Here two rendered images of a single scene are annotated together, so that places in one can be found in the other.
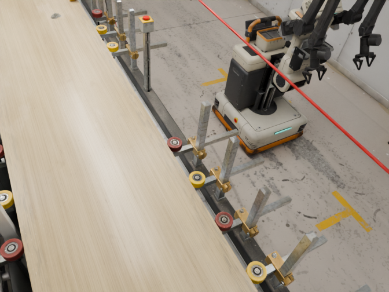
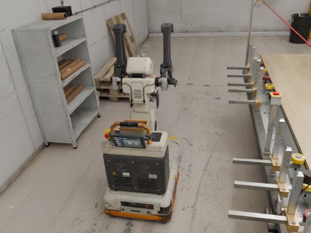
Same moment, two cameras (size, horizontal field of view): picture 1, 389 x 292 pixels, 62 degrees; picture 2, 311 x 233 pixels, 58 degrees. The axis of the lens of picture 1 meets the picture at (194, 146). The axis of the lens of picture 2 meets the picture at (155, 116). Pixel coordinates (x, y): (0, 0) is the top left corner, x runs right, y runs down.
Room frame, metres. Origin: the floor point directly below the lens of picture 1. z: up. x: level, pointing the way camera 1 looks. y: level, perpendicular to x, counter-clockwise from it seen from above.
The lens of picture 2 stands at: (3.66, 1.11, 2.07)
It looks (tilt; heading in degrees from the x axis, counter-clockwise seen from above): 28 degrees down; 227
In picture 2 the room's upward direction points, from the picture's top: 4 degrees counter-clockwise
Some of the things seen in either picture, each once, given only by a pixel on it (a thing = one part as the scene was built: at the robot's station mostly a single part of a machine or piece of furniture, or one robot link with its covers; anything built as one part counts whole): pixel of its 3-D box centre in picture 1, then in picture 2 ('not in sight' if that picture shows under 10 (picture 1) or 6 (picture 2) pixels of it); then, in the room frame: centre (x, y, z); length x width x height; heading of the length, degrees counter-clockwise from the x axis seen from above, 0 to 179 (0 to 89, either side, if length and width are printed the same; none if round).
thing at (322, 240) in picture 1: (288, 259); (245, 76); (0.64, -0.48, 0.81); 0.43 x 0.03 x 0.04; 124
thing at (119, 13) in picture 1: (121, 31); (282, 180); (2.23, 0.67, 0.87); 0.04 x 0.04 x 0.48; 34
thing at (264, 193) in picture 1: (252, 219); (252, 77); (0.78, -0.31, 0.87); 0.04 x 0.04 x 0.48; 34
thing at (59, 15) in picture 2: not in sight; (54, 16); (2.02, -2.37, 1.59); 0.30 x 0.08 x 0.08; 124
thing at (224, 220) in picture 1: (222, 225); (265, 80); (0.74, -0.17, 0.85); 0.08 x 0.08 x 0.11
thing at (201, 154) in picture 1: (197, 148); (257, 101); (1.21, -0.02, 0.82); 0.14 x 0.06 x 0.05; 34
